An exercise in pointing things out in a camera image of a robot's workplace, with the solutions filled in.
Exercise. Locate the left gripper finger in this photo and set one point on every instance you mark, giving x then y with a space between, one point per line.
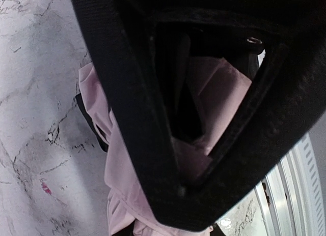
140 50

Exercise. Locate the pink and black umbrella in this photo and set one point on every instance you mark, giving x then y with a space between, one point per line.
122 170

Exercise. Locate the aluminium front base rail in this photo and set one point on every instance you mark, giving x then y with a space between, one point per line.
290 195

